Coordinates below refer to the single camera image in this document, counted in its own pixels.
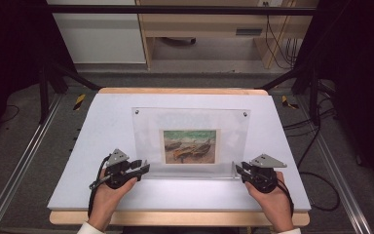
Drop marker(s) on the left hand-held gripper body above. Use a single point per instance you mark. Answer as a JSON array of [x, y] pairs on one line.
[[118, 169]]

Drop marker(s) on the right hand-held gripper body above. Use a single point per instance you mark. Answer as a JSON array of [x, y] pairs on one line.
[[263, 177]]

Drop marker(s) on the clear acrylic photo frame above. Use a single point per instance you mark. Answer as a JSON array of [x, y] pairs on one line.
[[142, 130]]

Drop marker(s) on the boat painting print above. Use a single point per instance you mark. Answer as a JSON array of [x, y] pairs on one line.
[[190, 146]]

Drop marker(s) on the person's right hand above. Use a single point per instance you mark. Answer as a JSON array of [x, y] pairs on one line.
[[277, 208]]

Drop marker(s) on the person's left hand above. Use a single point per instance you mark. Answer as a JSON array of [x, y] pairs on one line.
[[105, 204]]

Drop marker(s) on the white table cover board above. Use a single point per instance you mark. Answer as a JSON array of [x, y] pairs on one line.
[[110, 123]]

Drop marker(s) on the person's dark lap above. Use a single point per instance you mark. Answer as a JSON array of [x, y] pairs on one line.
[[181, 230]]

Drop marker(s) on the yellow black tape marker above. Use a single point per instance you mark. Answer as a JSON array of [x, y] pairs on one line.
[[286, 102], [79, 101]]

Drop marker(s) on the black metal stand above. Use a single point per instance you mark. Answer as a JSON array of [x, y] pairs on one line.
[[313, 94], [44, 91]]

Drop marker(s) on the white cabinet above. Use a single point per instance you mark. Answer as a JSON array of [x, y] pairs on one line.
[[100, 35]]

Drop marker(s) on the grey desk label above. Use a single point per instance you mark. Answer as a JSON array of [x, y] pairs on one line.
[[249, 32]]

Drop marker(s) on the light wooden desk unit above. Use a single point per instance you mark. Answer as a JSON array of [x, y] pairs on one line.
[[207, 22]]

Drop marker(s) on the black curtain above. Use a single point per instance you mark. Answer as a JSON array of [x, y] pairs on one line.
[[360, 65], [9, 48]]

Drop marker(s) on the aluminium floor rail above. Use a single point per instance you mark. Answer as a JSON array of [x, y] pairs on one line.
[[19, 162], [341, 182]]

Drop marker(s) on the black horizontal frame bar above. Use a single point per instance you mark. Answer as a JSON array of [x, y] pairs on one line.
[[175, 9]]

